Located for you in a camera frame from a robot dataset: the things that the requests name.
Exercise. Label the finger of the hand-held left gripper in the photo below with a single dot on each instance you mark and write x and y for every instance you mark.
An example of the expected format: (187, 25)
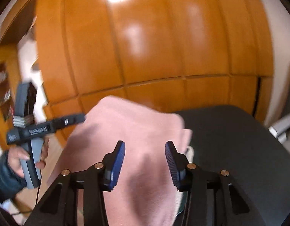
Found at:
(69, 122)

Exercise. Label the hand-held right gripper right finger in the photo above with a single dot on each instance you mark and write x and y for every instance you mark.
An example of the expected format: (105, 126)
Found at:
(172, 167)

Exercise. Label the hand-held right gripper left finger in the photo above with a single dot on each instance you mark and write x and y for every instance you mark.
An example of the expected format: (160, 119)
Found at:
(116, 167)

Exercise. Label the pink knit sweater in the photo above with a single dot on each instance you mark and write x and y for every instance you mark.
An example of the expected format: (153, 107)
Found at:
(140, 134)

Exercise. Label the person's left forearm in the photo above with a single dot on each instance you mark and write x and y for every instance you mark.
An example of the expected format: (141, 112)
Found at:
(6, 183)

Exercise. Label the person's left hand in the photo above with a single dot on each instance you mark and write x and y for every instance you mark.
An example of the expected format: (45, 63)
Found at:
(17, 157)

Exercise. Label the wooden shelf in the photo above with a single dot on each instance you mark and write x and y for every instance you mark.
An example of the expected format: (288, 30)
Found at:
(3, 89)

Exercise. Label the wooden wardrobe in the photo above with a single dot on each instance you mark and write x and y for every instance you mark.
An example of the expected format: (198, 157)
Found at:
(159, 40)

